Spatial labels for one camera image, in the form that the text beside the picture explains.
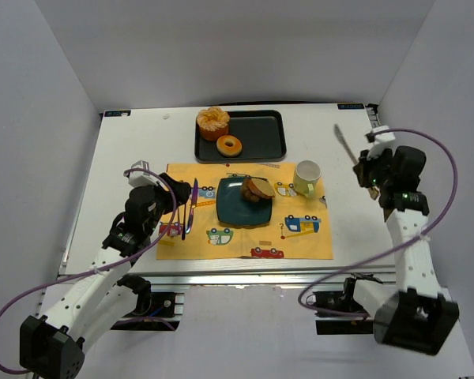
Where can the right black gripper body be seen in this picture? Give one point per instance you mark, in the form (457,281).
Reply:
(363,167)

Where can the yellow vehicle print placemat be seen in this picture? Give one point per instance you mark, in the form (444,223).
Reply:
(299,227)

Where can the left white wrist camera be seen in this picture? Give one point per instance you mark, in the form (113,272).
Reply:
(138,175)

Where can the purple knife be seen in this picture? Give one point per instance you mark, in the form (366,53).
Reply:
(193,203)

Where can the pale green mug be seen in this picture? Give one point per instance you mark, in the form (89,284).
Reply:
(306,176)

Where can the metal tongs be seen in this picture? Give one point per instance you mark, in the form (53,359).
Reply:
(373,192)

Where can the brown chocolate muffin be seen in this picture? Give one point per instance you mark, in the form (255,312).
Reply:
(247,194)

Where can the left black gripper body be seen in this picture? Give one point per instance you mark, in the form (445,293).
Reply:
(174,189)

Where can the purple spoon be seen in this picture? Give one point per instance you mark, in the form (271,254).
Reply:
(185,213)

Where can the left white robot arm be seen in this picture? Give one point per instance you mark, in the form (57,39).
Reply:
(54,344)

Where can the teal square plate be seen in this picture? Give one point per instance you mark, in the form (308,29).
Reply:
(233,209)

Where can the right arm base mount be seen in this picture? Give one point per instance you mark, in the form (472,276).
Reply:
(337,325)

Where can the glazed donut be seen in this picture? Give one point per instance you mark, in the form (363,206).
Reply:
(229,146)

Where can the bread slice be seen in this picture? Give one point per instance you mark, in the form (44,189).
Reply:
(261,188)

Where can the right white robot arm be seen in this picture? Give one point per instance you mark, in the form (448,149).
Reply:
(416,316)

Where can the orange swirl bun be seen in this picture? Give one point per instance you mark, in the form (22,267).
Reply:
(213,123)

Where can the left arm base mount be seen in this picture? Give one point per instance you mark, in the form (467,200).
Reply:
(160,313)

